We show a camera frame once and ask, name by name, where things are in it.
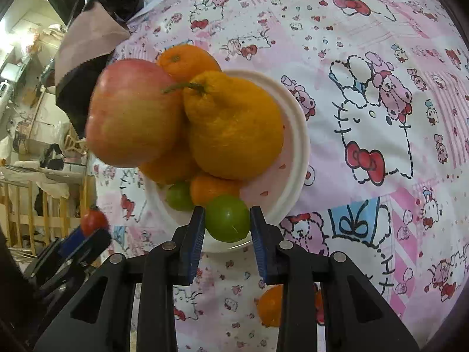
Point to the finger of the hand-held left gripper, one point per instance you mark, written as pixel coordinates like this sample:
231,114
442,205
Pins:
95,242
71,240

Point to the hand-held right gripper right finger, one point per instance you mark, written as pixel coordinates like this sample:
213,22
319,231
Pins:
260,249

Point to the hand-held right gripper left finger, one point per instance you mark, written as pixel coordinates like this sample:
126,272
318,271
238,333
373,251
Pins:
196,249

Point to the green cherry tomato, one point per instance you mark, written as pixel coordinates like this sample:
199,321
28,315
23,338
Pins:
227,218
179,196

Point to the small tangerine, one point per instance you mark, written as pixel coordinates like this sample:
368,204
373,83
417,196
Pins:
214,189
271,306

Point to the white plate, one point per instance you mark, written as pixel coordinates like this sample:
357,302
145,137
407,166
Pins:
289,146

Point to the red apple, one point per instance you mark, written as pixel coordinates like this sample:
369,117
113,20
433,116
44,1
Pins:
132,113

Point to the round orange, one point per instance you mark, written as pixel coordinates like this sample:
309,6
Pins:
190,62
168,168

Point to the dark red cherry tomato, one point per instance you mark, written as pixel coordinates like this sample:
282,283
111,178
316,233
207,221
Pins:
319,308

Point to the wooden folding rack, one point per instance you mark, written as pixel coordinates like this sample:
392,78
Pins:
73,143

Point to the bumpy orange with stem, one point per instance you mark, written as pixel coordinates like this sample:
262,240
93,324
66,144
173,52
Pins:
234,132

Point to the black fabric swatch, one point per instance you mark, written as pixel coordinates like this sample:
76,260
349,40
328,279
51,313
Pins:
73,95

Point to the white kitchen appliance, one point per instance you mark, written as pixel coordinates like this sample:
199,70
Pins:
3,91

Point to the pink cartoon printed bedsheet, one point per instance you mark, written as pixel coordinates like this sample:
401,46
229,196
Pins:
366,117

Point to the pink fabric swatch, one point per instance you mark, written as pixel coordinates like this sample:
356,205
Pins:
88,33

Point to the white paper sheet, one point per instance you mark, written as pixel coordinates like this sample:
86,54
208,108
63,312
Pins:
150,5

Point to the wooden rail frame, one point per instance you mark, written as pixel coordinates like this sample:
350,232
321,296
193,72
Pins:
22,211

